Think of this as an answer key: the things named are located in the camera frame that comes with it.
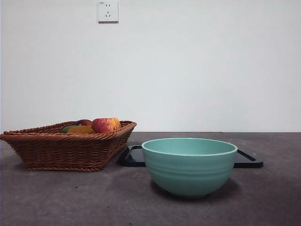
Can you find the teal ribbed bowl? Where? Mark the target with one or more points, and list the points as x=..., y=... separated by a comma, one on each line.
x=188, y=171

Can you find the orange brown kiwi fruit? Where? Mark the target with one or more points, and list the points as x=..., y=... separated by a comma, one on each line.
x=81, y=130

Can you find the red yellow apple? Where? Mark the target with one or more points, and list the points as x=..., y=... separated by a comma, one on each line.
x=104, y=125

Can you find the black rectangular tray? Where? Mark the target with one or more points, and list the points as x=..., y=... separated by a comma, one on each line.
x=132, y=158

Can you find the dark red round fruit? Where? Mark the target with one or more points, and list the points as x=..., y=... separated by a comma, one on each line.
x=83, y=122

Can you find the green oval fruit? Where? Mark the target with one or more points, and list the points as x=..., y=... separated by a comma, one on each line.
x=65, y=129

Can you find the brown wicker basket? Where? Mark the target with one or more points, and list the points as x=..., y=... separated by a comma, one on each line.
x=61, y=153

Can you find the white wall power socket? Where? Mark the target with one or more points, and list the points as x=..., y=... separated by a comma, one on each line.
x=108, y=14

